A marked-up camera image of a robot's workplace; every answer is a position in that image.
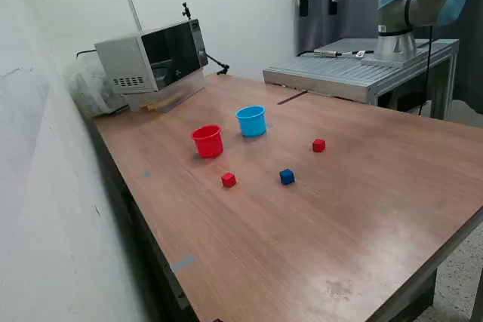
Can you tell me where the blue cube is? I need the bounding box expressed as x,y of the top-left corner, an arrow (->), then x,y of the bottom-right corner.
278,168 -> 296,186

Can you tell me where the dark grey curtain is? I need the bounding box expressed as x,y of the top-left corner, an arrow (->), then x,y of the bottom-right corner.
294,0 -> 483,115

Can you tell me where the aluminium robot mounting table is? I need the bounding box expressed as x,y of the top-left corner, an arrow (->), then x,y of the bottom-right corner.
263,38 -> 460,121

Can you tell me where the dark metal strip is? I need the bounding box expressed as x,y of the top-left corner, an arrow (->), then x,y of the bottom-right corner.
277,90 -> 307,106

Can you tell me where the blue plastic cup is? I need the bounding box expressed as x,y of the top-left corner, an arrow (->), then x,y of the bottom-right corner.
235,105 -> 268,138

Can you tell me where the red plastic cup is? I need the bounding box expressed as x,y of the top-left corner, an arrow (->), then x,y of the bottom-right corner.
190,124 -> 224,160

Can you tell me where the thin white rod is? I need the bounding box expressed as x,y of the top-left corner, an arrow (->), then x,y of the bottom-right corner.
127,0 -> 143,33

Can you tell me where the silver microwave oven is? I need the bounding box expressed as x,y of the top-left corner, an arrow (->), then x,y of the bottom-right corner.
94,18 -> 210,95

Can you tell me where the grey plastic bag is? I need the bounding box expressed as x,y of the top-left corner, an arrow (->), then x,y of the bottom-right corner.
62,56 -> 129,119

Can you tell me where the long grey tape strip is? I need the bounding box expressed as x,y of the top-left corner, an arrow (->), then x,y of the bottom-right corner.
169,254 -> 196,274

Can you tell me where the silver connector with cable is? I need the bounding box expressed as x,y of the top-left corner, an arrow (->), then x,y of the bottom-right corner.
296,48 -> 375,59

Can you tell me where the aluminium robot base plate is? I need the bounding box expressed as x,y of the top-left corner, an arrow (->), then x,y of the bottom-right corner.
361,47 -> 431,69

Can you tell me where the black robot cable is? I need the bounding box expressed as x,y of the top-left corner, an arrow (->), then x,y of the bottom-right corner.
417,23 -> 435,116

